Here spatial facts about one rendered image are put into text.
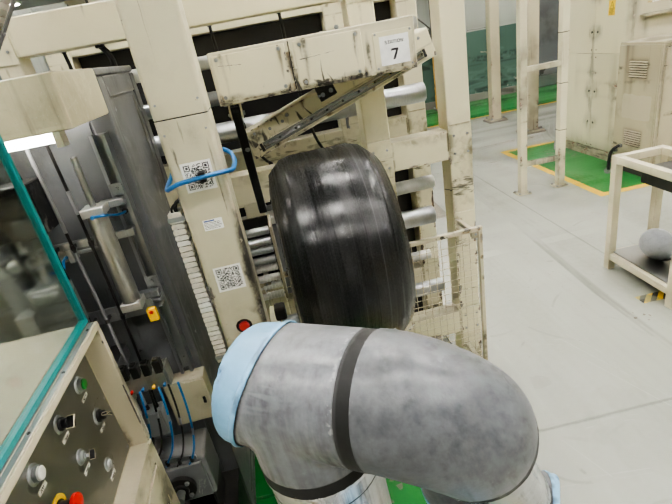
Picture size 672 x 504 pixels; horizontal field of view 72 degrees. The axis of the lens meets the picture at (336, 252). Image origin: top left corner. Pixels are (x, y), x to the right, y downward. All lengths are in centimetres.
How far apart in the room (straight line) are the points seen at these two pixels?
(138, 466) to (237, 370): 95
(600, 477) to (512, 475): 192
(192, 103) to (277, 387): 90
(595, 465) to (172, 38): 216
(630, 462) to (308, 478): 206
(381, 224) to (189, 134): 51
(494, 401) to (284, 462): 18
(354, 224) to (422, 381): 78
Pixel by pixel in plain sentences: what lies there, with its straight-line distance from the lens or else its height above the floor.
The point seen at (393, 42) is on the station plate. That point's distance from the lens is 151.
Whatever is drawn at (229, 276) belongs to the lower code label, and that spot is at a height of 122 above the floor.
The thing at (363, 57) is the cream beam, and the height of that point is 169.
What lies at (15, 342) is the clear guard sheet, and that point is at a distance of 99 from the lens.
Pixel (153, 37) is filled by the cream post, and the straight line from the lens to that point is 120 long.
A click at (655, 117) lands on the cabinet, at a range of 534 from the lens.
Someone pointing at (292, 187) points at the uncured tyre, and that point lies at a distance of 116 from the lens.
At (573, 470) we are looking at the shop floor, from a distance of 233.
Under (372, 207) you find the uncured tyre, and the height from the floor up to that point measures 138.
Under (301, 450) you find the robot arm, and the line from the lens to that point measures 40.
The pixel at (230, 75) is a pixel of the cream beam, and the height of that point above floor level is 172.
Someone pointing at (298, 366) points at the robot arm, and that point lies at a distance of 38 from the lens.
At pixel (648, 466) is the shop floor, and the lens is 241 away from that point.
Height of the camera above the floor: 176
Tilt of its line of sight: 24 degrees down
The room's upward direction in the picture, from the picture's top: 11 degrees counter-clockwise
